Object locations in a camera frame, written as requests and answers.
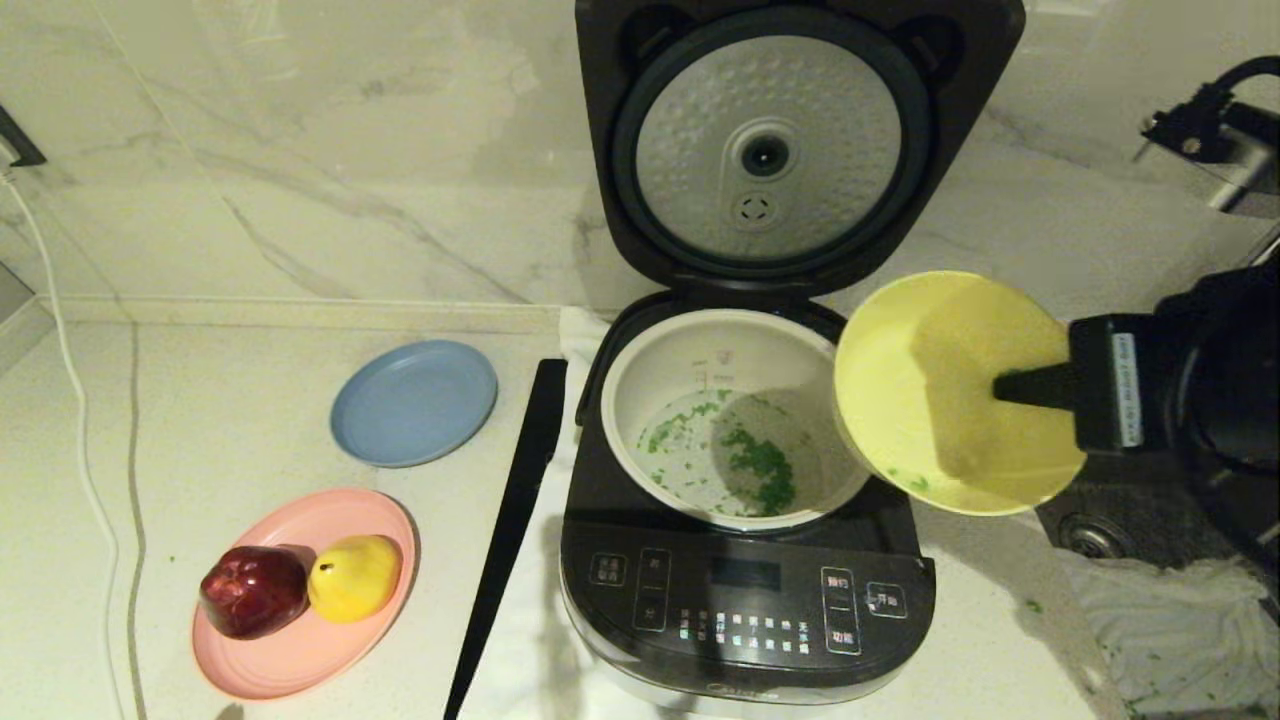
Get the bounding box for yellow bowl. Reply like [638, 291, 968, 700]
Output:
[833, 270, 1088, 517]

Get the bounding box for chopped green onions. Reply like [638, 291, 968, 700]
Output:
[638, 390, 936, 516]

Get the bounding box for steel sink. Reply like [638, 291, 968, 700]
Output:
[1035, 470, 1280, 720]

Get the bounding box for sink drain strainer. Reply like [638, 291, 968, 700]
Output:
[1058, 512, 1136, 559]

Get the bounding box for white speckled cloth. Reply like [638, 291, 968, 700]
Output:
[1055, 548, 1280, 717]

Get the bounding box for black flat strip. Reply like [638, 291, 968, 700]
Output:
[443, 358, 569, 720]

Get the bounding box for blue plate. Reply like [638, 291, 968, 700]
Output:
[330, 340, 498, 468]

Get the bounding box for yellow pear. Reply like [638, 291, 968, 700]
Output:
[307, 534, 403, 624]

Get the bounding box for pink plate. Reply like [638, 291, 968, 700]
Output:
[192, 487, 418, 701]

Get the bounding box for red apple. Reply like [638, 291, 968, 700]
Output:
[199, 545, 309, 641]

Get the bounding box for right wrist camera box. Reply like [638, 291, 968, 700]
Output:
[1140, 95, 1280, 219]

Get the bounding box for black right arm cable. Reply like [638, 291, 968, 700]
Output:
[1195, 55, 1280, 113]

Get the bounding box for white cable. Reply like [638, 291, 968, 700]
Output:
[0, 175, 133, 720]

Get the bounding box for black wall socket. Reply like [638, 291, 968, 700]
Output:
[0, 105, 47, 169]

